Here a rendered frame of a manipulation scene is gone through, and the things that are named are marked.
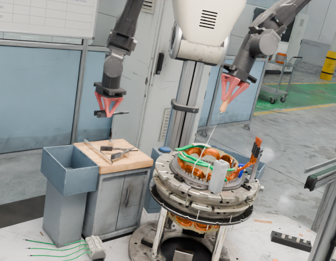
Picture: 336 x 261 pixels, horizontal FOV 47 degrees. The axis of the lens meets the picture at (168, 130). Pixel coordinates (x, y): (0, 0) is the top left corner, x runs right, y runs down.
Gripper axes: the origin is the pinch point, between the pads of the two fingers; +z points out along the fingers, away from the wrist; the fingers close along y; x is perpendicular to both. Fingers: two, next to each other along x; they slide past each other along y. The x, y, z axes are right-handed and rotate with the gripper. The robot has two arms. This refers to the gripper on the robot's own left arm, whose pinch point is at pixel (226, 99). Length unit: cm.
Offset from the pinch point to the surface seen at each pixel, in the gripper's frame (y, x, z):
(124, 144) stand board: -7.4, 30.9, 27.5
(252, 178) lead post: 16.5, -7.2, 18.1
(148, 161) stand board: -4.1, 17.6, 28.1
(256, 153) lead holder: 10.2, -10.2, 10.6
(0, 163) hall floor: 12, 247, 112
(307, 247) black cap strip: 62, -5, 35
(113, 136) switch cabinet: 99, 247, 57
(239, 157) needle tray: 34.9, 19.4, 15.1
